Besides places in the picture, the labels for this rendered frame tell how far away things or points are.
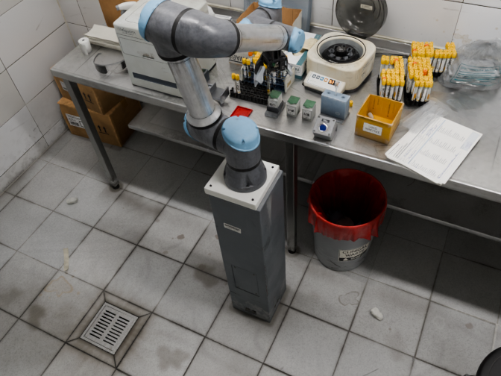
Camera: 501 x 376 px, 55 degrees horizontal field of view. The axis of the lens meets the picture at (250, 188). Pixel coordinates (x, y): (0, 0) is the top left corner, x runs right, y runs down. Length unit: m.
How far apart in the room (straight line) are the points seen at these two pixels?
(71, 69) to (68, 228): 0.95
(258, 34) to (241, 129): 0.30
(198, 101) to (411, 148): 0.79
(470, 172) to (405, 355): 0.93
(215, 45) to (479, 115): 1.15
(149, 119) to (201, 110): 1.47
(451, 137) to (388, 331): 0.97
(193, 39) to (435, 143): 1.00
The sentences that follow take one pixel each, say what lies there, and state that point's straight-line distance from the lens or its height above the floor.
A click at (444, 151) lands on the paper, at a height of 0.89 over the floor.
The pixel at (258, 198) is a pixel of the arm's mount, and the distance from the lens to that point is 1.59.
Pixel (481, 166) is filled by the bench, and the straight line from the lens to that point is 1.83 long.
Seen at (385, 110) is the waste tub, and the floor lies 0.92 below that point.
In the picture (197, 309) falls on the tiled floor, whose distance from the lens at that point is 2.42.
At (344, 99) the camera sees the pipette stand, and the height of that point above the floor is 0.98.
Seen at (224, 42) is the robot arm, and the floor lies 1.48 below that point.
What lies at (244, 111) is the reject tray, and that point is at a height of 0.88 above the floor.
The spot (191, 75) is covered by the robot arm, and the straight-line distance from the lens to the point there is 1.39.
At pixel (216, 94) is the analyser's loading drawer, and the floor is 0.91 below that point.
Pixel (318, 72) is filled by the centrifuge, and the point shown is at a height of 0.94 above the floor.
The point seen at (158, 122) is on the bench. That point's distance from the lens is 2.91.
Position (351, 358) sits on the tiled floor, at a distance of 2.30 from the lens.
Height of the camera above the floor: 2.14
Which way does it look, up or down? 50 degrees down
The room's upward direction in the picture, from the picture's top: 6 degrees counter-clockwise
